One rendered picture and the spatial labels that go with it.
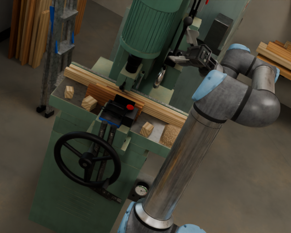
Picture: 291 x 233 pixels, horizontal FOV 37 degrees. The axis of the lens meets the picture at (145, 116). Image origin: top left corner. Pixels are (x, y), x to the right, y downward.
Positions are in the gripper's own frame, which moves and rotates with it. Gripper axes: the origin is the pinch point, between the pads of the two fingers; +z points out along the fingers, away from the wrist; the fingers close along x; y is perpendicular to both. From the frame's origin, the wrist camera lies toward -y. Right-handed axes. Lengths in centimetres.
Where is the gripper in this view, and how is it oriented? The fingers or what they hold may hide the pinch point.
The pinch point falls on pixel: (174, 39)
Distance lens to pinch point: 170.4
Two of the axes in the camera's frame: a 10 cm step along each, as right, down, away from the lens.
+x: -4.0, 8.8, -2.6
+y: 6.6, 0.8, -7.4
